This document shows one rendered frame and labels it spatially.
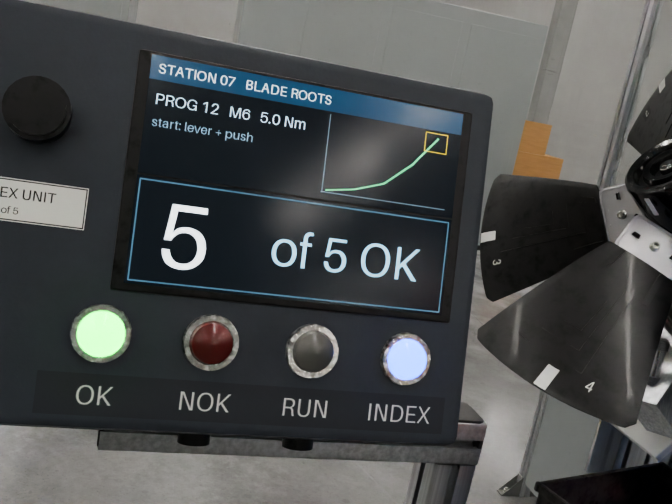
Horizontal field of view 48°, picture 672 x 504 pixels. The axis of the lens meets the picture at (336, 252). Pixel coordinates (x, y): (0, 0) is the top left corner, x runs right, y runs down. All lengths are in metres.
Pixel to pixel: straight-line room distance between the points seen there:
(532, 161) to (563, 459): 6.91
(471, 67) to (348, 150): 6.40
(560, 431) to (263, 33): 4.57
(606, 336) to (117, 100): 0.77
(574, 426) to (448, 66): 4.62
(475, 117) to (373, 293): 0.11
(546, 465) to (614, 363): 1.67
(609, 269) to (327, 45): 5.52
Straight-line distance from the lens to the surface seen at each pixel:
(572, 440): 2.54
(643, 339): 1.03
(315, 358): 0.37
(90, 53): 0.37
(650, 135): 1.39
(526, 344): 1.01
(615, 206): 1.19
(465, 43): 6.76
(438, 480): 0.51
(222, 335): 0.36
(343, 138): 0.38
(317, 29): 6.44
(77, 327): 0.36
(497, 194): 1.33
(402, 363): 0.38
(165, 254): 0.36
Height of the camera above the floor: 1.25
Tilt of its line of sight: 13 degrees down
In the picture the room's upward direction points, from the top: 11 degrees clockwise
